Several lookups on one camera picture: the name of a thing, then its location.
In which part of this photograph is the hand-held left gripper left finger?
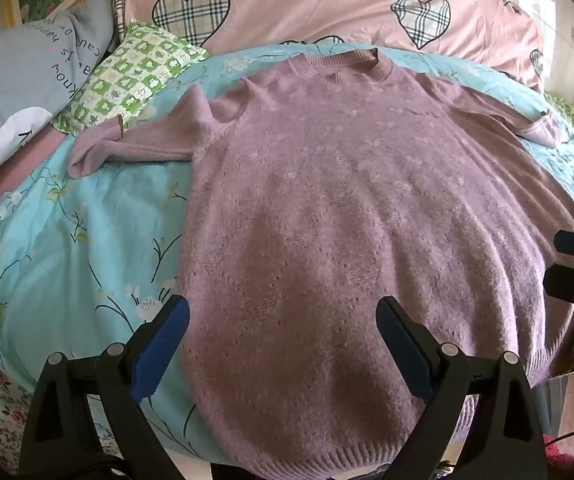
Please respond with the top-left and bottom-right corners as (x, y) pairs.
(19, 296), (191, 480)

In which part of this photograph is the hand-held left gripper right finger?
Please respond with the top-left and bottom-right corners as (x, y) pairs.
(375, 296), (548, 480)

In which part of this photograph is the mauve knitted sweater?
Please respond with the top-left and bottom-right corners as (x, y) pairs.
(68, 47), (574, 480)

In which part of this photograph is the light blue floral bedsheet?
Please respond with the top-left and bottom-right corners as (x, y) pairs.
(0, 42), (574, 461)

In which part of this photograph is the dusty pink pillow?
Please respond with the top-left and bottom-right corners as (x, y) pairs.
(0, 127), (75, 206)

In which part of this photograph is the green checkered pillow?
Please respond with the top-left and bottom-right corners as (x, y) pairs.
(52, 20), (211, 136)

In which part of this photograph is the grey printed pillow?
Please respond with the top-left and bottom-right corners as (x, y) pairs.
(0, 0), (118, 196)

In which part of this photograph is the pink quilt with plaid hearts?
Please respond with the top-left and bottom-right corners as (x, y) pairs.
(112, 0), (548, 93)

